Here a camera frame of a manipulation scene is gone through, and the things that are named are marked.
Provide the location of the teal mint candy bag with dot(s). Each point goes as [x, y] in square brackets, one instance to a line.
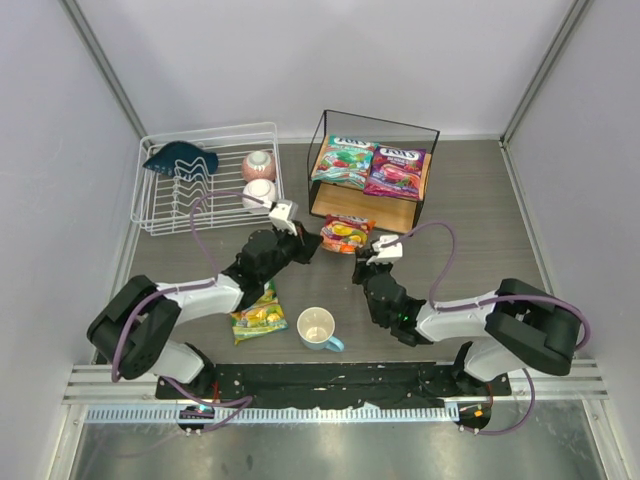
[344, 161]

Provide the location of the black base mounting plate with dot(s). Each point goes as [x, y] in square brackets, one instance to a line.
[341, 385]

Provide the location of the white ceramic bowl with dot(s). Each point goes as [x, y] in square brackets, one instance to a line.
[258, 190]

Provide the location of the white slotted cable duct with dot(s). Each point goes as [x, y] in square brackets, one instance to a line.
[184, 414]

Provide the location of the green spring tea candy bag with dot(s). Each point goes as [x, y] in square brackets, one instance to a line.
[264, 317]

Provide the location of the pink ceramic bowl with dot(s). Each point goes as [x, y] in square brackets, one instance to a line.
[259, 164]

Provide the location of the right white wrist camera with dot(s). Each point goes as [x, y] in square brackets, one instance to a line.
[386, 250]

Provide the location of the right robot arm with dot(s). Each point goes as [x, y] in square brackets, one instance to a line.
[514, 327]

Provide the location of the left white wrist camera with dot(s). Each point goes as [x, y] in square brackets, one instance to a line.
[281, 214]

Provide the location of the orange fruits candy bag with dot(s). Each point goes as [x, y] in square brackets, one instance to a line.
[344, 234]

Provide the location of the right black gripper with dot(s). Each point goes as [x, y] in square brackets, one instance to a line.
[368, 271]

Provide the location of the purple berries candy bag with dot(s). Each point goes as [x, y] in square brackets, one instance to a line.
[397, 173]

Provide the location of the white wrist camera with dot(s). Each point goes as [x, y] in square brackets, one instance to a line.
[281, 214]
[386, 250]

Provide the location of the white wire dish rack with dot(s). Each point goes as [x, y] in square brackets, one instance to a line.
[203, 189]

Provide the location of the black wood two-tier shelf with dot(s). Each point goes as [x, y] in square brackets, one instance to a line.
[397, 215]

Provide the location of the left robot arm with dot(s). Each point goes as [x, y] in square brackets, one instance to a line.
[133, 330]

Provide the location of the dark blue plate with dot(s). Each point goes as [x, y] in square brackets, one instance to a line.
[183, 160]

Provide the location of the light blue mug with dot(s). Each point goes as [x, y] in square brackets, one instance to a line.
[316, 328]

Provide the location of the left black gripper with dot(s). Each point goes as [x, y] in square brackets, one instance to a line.
[300, 240]

